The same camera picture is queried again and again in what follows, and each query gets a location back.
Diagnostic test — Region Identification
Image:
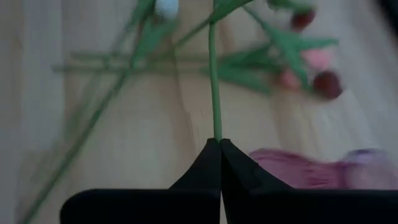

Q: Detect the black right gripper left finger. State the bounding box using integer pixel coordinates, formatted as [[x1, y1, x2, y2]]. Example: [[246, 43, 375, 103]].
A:
[[60, 138, 222, 224]]

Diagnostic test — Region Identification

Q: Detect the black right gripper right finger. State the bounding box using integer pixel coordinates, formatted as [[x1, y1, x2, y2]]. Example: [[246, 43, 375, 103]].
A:
[[220, 138, 398, 224]]

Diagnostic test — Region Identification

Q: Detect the pink artificial tulip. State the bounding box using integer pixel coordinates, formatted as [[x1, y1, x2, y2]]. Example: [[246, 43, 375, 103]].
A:
[[70, 46, 335, 74], [52, 63, 304, 94]]

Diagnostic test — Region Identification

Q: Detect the dark red artificial tulip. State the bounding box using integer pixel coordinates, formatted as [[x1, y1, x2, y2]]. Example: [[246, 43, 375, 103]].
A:
[[242, 6, 344, 100], [267, 0, 318, 32]]

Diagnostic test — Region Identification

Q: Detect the white artificial tulip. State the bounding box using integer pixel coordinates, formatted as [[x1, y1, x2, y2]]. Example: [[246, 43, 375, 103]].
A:
[[208, 0, 254, 142], [18, 0, 181, 224]]

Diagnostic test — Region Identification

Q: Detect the pink glass vase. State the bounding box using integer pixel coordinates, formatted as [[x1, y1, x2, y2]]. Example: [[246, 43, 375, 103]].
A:
[[248, 147, 398, 190]]

